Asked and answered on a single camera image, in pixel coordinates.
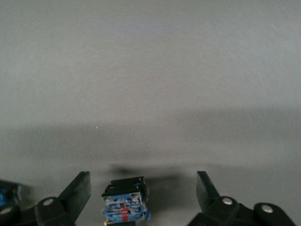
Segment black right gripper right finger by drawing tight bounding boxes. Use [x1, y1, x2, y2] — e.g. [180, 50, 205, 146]
[187, 171, 296, 226]

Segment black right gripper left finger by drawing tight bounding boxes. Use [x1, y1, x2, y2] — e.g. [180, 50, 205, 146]
[0, 171, 91, 226]

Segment yellow push button switch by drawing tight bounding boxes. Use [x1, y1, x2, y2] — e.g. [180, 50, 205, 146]
[101, 177, 151, 224]

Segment red push button switch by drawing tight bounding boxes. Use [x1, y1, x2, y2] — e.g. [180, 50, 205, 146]
[0, 179, 23, 212]

